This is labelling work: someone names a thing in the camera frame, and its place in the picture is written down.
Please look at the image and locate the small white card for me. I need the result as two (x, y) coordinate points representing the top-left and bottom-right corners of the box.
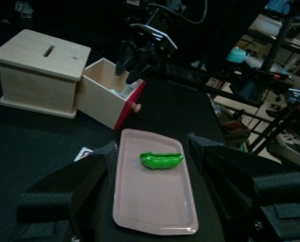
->
(74, 147), (94, 163)

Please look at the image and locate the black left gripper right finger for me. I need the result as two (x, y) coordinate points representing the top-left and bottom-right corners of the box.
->
(186, 131), (300, 242)

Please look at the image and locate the teal cylindrical container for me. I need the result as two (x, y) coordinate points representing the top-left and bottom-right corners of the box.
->
(225, 46), (246, 64)

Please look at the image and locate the grey cable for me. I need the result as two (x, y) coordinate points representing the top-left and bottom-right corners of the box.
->
(147, 0), (209, 26)

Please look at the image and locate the wooden drawer with red front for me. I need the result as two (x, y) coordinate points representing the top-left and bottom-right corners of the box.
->
(75, 57), (147, 131)

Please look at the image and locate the wooden box with slot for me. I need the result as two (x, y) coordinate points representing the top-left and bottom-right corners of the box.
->
(0, 28), (92, 120)

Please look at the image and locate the green toy pea pod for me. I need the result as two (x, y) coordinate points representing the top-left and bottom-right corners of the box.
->
(138, 151), (185, 170)

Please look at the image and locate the black metal frame rack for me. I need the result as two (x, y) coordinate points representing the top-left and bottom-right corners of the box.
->
(155, 0), (300, 155)

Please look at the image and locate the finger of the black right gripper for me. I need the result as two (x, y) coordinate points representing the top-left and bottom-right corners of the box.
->
(126, 60), (157, 85)
(114, 43), (135, 77)

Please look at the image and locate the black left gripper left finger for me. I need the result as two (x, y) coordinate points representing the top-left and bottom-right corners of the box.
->
(15, 140), (120, 242)

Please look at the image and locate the pink rectangular tray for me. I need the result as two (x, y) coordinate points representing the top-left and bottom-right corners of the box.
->
(111, 128), (199, 236)

